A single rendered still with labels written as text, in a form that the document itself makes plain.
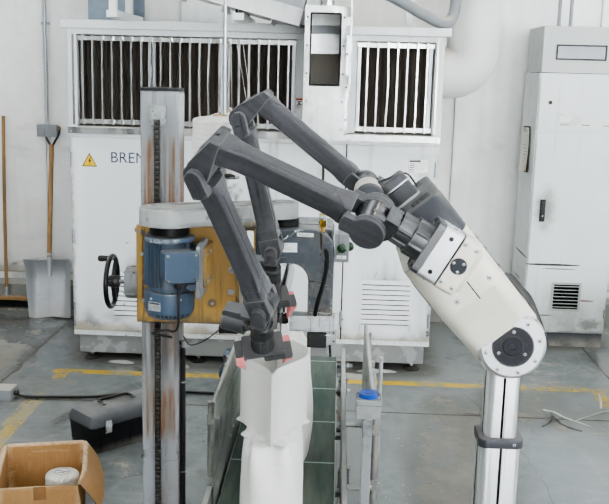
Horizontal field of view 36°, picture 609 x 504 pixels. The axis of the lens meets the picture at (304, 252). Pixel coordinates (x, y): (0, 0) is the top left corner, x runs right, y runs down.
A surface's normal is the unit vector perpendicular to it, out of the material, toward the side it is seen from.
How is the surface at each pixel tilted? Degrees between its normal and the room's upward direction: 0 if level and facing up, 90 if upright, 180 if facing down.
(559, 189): 90
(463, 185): 90
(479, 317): 115
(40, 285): 76
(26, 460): 91
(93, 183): 90
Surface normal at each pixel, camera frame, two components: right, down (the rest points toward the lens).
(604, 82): -0.04, 0.18
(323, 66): -0.01, -0.58
